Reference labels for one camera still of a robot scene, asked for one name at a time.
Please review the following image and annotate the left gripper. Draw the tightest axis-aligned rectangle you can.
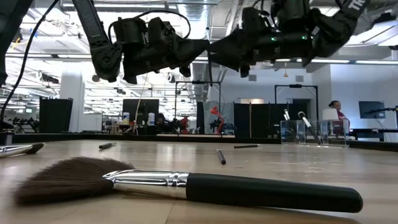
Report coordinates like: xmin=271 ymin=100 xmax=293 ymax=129
xmin=123 ymin=17 xmax=211 ymax=85

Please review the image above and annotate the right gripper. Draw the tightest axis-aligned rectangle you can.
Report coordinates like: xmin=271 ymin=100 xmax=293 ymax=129
xmin=210 ymin=8 xmax=312 ymax=78

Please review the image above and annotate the thin silver-ferrule makeup brush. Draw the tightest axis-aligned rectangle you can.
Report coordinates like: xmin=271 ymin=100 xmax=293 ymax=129
xmin=285 ymin=108 xmax=298 ymax=141

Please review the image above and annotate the long thin black brush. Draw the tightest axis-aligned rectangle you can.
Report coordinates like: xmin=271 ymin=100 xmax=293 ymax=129
xmin=216 ymin=149 xmax=227 ymax=166

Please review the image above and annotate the black fan makeup brush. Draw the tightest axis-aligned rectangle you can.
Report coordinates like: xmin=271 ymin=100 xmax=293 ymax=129
xmin=14 ymin=156 xmax=364 ymax=214

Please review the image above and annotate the black partition panel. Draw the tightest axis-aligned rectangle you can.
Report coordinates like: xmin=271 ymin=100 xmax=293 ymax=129
xmin=233 ymin=102 xmax=318 ymax=139
xmin=39 ymin=97 xmax=74 ymax=134

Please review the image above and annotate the black computer monitor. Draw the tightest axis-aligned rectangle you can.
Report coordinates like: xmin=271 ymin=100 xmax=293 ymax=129
xmin=358 ymin=100 xmax=386 ymax=119
xmin=122 ymin=98 xmax=160 ymax=127

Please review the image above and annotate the white laptop lid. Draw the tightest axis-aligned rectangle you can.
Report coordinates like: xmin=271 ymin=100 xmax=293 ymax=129
xmin=322 ymin=108 xmax=340 ymax=121

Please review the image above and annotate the person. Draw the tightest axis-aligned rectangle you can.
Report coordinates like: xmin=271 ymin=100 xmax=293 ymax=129
xmin=328 ymin=100 xmax=351 ymax=134

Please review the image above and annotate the clear acrylic brush organizer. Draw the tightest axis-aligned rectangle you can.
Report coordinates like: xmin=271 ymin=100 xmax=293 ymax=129
xmin=280 ymin=119 xmax=349 ymax=147

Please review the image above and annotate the dark office desk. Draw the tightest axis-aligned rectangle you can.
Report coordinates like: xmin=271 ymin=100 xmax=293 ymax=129
xmin=349 ymin=128 xmax=398 ymax=142

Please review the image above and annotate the black frame stand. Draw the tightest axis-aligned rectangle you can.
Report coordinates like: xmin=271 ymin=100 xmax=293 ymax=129
xmin=274 ymin=83 xmax=319 ymax=122
xmin=174 ymin=80 xmax=222 ymax=134

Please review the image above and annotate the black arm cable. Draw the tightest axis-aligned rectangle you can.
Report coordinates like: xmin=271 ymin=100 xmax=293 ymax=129
xmin=107 ymin=9 xmax=191 ymax=40

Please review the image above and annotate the black hanging cable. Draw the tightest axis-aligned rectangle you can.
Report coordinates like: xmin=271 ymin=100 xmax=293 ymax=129
xmin=0 ymin=0 xmax=62 ymax=124

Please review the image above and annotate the black upright frame post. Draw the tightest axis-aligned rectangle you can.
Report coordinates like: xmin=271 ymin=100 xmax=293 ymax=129
xmin=0 ymin=0 xmax=34 ymax=86

